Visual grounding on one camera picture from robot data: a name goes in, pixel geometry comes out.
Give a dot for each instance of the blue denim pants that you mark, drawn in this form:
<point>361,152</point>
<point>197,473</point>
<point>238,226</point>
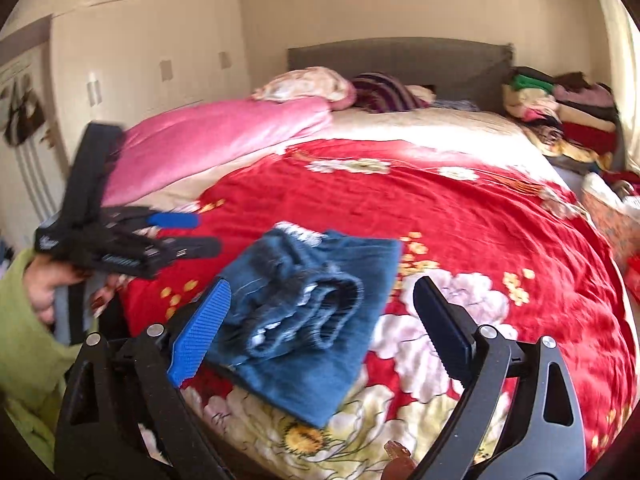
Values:
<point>310,375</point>

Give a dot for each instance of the light curtain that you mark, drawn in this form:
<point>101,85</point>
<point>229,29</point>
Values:
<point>622,60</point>

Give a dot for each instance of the person's left forearm green sleeve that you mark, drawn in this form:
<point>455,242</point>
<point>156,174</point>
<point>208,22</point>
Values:
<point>27,360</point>

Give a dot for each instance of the person's right hand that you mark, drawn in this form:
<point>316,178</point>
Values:
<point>398,462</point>

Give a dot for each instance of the purple striped cloth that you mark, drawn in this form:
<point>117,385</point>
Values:
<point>385,92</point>

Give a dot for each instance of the pile of folded clothes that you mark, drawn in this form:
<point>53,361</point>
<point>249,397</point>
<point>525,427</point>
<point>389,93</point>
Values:
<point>565,110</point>

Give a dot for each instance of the white wardrobe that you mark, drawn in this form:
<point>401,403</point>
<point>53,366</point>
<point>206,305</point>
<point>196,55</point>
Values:
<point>150,50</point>

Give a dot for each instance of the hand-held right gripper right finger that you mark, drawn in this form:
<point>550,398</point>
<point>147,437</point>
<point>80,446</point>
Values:
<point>447,332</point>

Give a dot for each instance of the red floral blanket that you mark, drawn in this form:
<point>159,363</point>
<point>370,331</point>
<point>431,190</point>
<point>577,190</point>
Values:
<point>450,200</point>

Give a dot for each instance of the blue patterned cloth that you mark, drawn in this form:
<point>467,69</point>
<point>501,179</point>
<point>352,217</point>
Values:
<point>455,105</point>

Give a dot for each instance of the cream bedsheet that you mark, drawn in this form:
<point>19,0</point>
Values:
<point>440,127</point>

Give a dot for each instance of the person's left hand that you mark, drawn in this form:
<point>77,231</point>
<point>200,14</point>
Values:
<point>45,285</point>

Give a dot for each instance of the dark hanging bag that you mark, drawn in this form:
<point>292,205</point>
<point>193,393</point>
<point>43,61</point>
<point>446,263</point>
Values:
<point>22,115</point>

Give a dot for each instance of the pink floral pillow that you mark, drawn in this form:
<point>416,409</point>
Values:
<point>305,85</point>

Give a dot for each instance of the grey bed headboard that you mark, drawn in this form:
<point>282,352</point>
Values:
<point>400,57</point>

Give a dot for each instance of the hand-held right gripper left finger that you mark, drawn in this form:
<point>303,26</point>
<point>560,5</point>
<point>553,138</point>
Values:
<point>200,332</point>

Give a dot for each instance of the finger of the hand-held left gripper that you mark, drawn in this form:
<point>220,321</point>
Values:
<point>195,248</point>
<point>175,220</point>

